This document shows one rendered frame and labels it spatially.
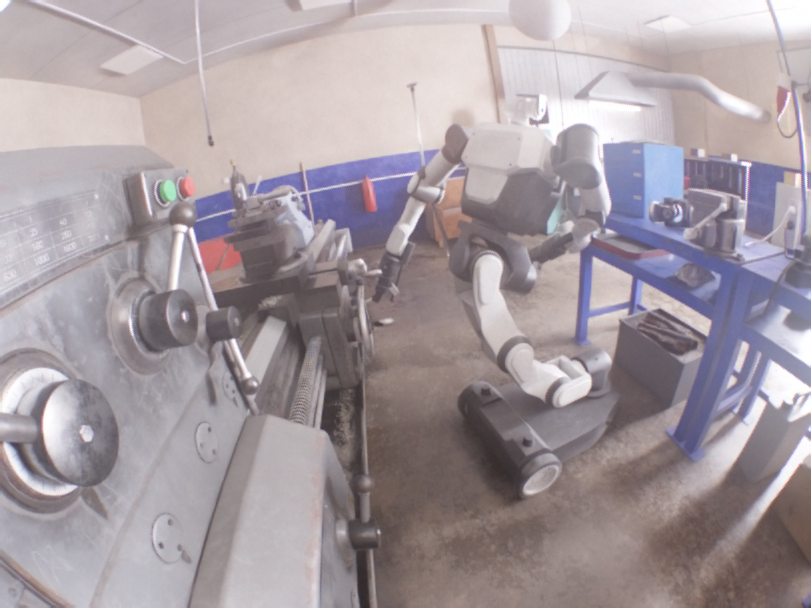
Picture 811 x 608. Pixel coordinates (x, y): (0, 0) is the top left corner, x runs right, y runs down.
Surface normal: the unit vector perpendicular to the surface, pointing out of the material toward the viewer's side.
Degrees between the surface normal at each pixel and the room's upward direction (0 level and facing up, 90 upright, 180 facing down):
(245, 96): 90
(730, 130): 90
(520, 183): 86
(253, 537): 32
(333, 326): 90
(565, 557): 0
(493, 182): 64
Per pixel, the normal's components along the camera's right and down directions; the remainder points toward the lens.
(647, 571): -0.14, -0.91
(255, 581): 0.40, -0.86
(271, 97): 0.11, 0.38
